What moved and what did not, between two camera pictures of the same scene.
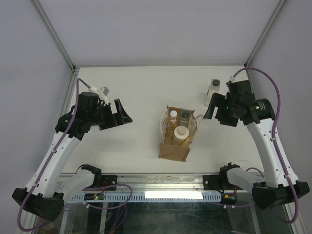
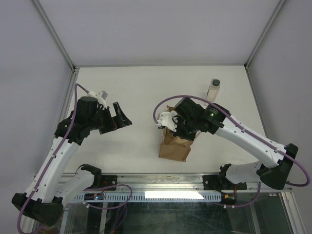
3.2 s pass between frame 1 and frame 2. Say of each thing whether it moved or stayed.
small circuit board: stayed
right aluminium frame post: stayed
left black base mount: stayed
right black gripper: moved
